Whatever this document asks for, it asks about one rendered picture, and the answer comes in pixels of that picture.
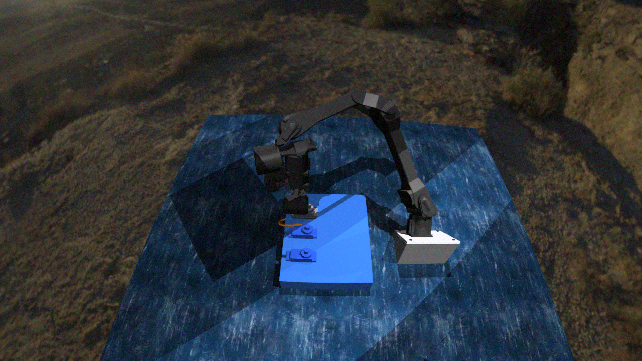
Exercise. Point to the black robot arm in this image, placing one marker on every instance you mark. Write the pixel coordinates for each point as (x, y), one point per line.
(385, 114)

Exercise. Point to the blue rectangular deck plate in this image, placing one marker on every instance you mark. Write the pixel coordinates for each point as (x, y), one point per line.
(331, 251)

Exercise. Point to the black micro servo with orange cable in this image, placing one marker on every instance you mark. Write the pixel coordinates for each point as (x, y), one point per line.
(312, 212)

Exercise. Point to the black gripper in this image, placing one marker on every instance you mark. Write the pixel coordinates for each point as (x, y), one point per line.
(297, 202)

